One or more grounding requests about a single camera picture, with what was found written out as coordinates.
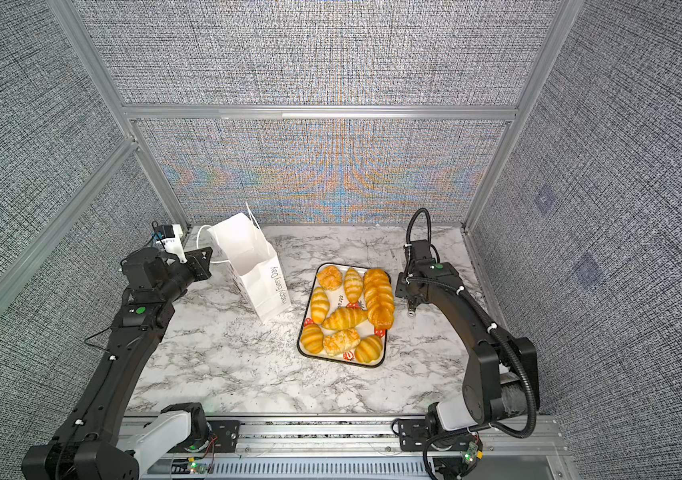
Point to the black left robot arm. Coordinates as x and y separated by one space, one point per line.
86 445

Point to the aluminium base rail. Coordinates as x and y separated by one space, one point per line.
360 446

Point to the fake croissant centre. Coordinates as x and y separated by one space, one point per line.
344 318

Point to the sugared fake pastry bottom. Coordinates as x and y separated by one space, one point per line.
341 341

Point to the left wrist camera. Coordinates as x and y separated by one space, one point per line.
168 238

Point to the fake croissant lower left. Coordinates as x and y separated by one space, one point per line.
312 339

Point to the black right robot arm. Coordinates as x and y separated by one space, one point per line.
500 388

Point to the striped fake croissant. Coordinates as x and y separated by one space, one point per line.
353 285
319 305

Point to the fake croissant lower right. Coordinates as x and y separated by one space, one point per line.
369 350

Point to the white printed paper bag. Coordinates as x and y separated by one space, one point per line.
252 261

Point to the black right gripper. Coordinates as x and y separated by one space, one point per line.
401 286

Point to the long braided fake bread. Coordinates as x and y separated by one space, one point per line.
379 299

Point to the white strawberry tray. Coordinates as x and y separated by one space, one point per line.
337 299

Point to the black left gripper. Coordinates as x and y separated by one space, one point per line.
200 264

